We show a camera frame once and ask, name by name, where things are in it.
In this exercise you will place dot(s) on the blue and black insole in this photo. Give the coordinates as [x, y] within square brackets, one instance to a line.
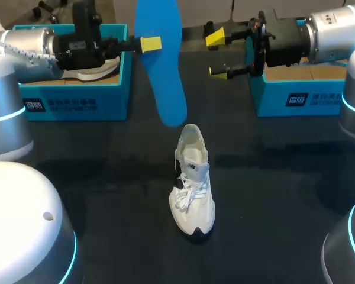
[165, 88]

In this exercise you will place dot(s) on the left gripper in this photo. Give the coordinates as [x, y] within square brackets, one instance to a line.
[77, 50]

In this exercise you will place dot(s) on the white sneaker with laces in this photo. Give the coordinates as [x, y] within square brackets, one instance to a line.
[192, 213]

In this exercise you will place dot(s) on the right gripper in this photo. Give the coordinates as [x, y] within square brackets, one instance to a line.
[281, 41]

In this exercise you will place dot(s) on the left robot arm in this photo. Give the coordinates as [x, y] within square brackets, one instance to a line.
[23, 222]

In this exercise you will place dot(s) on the teal box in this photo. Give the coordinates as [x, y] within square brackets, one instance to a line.
[272, 100]
[77, 100]

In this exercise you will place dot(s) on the white and grey sneaker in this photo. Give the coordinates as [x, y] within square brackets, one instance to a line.
[91, 75]

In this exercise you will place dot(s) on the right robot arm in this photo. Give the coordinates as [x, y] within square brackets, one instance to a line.
[328, 32]

